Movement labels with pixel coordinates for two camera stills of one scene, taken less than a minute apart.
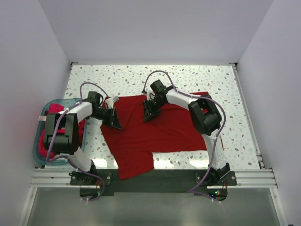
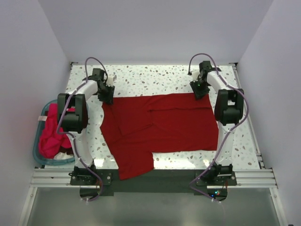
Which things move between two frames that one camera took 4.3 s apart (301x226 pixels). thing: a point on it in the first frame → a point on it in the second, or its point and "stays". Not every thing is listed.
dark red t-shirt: x=133 y=147 stays
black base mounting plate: x=95 y=183 stays
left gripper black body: x=107 y=116 → x=106 y=95
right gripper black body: x=153 y=107 → x=200 y=87
